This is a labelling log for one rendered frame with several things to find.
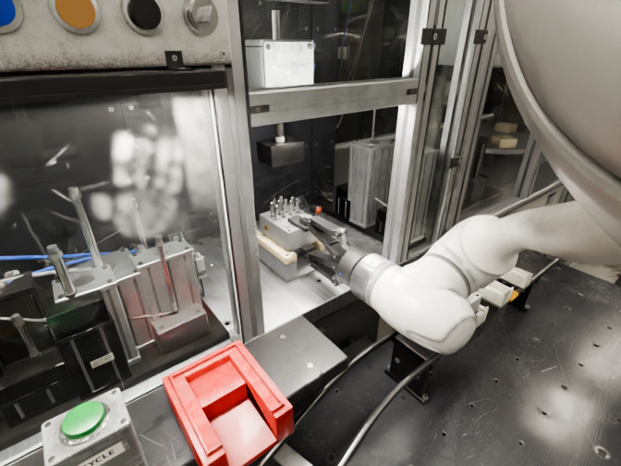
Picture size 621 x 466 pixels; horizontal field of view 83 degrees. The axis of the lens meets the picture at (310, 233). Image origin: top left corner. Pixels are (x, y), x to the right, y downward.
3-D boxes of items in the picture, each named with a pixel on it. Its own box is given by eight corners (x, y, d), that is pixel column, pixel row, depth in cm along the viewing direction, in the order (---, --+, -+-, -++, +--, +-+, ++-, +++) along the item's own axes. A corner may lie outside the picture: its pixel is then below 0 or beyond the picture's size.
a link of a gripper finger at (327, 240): (335, 261, 70) (336, 256, 69) (302, 228, 77) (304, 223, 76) (349, 255, 73) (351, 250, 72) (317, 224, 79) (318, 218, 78)
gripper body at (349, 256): (375, 284, 71) (344, 263, 78) (379, 248, 67) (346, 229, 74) (348, 298, 67) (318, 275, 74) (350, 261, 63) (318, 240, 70)
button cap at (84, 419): (68, 453, 36) (63, 442, 36) (64, 423, 39) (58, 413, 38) (111, 430, 39) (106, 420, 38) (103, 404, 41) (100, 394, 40)
